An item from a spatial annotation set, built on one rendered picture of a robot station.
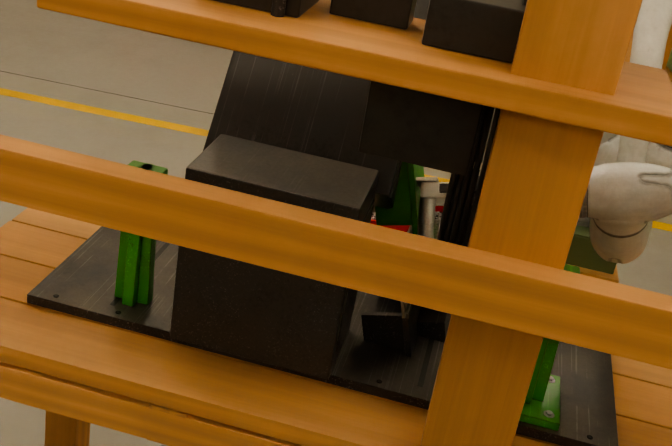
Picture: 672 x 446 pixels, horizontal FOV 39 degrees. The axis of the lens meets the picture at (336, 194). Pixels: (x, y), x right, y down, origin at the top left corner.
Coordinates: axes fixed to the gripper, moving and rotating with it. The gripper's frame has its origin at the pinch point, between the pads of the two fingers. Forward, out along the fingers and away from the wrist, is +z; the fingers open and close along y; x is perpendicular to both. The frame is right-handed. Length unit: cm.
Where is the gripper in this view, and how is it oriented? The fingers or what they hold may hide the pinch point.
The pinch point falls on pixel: (440, 194)
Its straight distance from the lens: 174.6
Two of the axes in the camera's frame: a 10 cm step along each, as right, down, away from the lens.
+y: -2.3, -3.9, -8.9
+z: -9.7, 0.1, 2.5
